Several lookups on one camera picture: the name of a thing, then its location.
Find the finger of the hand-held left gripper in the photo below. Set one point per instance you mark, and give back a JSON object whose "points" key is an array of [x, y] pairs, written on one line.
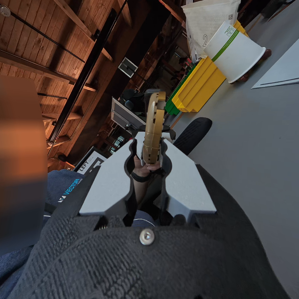
{"points": [[140, 142], [168, 136]]}

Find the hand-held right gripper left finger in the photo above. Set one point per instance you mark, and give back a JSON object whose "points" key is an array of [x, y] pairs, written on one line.
{"points": [[105, 186]]}

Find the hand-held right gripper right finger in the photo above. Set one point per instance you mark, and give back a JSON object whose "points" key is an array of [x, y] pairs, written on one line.
{"points": [[186, 186]]}

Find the round gold lego pot assembly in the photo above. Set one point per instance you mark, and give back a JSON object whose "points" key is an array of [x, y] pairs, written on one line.
{"points": [[154, 116]]}

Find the lego instruction booklet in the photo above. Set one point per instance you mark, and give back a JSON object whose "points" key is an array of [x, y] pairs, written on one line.
{"points": [[280, 70]]}

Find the person's left hand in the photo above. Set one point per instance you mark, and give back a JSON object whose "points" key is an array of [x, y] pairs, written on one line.
{"points": [[140, 169]]}

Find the green plastic bin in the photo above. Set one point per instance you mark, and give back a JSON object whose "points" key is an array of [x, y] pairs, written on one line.
{"points": [[172, 105]]}

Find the black textured wrist pad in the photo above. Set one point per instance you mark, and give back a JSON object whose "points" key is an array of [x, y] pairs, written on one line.
{"points": [[193, 135]]}

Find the grey desk panel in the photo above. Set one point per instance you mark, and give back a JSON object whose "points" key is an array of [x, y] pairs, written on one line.
{"points": [[123, 112]]}

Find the black wristwatch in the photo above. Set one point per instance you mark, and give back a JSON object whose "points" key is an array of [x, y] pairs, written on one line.
{"points": [[140, 178]]}

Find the navy blue sweatshirt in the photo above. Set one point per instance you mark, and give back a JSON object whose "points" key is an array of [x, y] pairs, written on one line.
{"points": [[60, 184]]}

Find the black office chair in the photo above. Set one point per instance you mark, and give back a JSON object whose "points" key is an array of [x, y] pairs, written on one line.
{"points": [[130, 98]]}

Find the yellow plastic bin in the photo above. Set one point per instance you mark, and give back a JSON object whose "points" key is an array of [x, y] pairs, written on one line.
{"points": [[198, 86]]}

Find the white framed ceiling vent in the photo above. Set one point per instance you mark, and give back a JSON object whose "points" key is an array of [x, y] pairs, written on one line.
{"points": [[128, 67]]}

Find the white green-striped paper cup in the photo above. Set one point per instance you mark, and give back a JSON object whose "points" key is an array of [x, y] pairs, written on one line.
{"points": [[236, 56]]}

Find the white paper bag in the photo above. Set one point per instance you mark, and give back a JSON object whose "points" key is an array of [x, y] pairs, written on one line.
{"points": [[205, 21]]}

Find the round ceiling fixture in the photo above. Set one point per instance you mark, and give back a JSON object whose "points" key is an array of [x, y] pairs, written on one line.
{"points": [[4, 10]]}

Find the black ceiling rail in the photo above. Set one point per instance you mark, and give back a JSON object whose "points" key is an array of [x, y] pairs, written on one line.
{"points": [[81, 77]]}

